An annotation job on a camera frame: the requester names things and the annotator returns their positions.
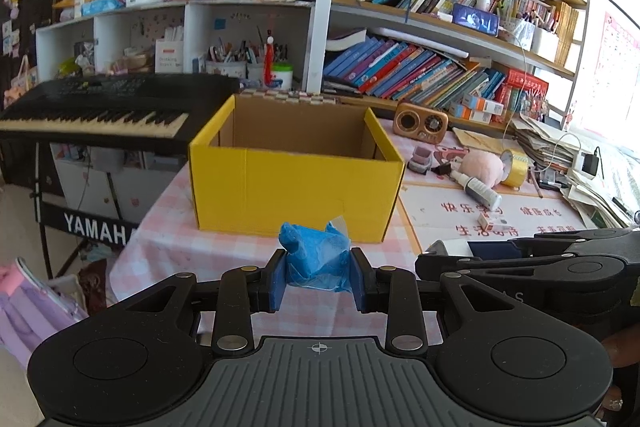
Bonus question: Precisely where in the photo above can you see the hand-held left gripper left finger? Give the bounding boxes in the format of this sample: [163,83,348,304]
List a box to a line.
[117,248,288,355]

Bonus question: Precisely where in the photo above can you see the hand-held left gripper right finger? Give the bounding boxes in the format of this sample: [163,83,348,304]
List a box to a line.
[350,247,532,355]

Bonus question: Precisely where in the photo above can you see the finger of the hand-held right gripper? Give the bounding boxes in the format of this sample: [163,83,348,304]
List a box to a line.
[415,253,568,284]
[467,228,638,259]

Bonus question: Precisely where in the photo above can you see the blue plastic wrapper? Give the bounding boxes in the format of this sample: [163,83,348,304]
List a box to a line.
[264,217,353,293]

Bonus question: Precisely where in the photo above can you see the white spray bottle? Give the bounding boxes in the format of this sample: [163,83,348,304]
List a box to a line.
[450,171,502,212]

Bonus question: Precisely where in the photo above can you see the pink plush pig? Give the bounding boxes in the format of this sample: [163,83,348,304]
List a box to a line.
[457,151,506,188]

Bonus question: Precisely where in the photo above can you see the yellow tape roll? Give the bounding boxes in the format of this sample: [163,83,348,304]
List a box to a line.
[500,149,529,188]

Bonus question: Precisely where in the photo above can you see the yellow cardboard box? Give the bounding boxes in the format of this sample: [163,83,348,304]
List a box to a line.
[188,94,406,243]

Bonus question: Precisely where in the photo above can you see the desktop with pink checked cover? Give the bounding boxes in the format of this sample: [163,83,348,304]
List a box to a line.
[107,99,596,338]

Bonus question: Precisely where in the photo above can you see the small white eraser box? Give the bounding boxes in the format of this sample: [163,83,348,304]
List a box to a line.
[477,214,516,235]

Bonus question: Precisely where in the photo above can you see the pile of papers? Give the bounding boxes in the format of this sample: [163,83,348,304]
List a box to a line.
[510,112,640,230]

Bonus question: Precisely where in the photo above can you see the small toy car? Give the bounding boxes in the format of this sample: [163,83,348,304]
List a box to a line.
[407,145,434,174]

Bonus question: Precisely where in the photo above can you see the tan envelope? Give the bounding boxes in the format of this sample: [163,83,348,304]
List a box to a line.
[452,127,516,154]

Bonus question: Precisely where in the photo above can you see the orange and white small boxes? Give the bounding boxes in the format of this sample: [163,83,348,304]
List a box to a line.
[450,94,506,124]

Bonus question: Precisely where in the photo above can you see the wooden retro radio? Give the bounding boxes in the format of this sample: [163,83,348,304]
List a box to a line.
[393,103,449,138]

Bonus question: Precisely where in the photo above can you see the leaning row of books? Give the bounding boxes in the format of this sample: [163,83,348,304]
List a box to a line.
[322,34,551,118]

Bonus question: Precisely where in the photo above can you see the black keyboard stand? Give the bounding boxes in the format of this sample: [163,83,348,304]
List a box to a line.
[30,142,141,280]

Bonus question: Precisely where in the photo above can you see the checkered board box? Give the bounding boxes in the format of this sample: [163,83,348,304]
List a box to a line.
[240,88,342,108]

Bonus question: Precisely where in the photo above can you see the white jar green lid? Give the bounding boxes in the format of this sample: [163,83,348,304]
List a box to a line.
[270,63,295,92]

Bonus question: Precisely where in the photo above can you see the smartphone with lit screen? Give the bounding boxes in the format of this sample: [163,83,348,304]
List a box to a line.
[452,3,500,36]

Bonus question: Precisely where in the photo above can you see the red tassel ornament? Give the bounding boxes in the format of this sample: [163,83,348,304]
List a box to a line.
[264,36,276,88]

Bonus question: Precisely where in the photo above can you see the pen holder with pens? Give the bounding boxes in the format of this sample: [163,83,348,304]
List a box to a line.
[205,39,249,80]

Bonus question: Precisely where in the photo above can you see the pink and purple bag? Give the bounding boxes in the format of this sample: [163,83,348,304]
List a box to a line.
[0,257,92,360]

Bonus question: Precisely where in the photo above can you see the black electronic keyboard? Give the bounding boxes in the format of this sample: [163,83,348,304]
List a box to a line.
[0,74,241,154]

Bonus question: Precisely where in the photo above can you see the white box red label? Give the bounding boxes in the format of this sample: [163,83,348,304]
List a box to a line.
[155,38,186,74]

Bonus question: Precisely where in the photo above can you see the white cubby cabinet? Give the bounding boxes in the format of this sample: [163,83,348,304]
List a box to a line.
[35,0,321,94]

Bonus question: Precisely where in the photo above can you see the blue wipes pack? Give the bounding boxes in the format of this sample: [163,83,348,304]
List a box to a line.
[81,0,125,16]

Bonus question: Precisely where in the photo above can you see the wall poster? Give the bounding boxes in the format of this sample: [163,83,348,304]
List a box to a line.
[565,12,640,132]

